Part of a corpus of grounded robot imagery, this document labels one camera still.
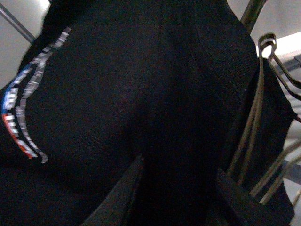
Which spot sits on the grey rack leg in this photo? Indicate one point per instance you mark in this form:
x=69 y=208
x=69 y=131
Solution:
x=251 y=14

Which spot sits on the grey metal rack rail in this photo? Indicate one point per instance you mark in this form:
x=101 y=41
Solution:
x=16 y=24

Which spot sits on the black t-shirt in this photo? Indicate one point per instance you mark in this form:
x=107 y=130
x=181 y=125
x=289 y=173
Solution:
x=130 y=109

